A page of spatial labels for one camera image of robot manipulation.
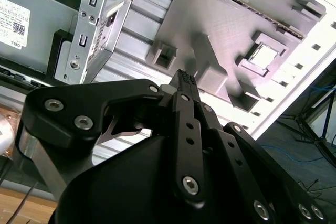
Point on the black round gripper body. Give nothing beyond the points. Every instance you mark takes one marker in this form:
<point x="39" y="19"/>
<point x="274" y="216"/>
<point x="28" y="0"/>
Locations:
<point x="118" y="187"/>

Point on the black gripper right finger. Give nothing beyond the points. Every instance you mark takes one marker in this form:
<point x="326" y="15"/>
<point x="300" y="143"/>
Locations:
<point x="262" y="171"/>

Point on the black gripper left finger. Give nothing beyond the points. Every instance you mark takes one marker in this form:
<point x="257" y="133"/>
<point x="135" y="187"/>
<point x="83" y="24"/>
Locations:
<point x="57" y="119"/>

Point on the silver CPU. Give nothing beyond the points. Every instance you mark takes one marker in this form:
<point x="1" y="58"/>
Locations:
<point x="263" y="57"/>

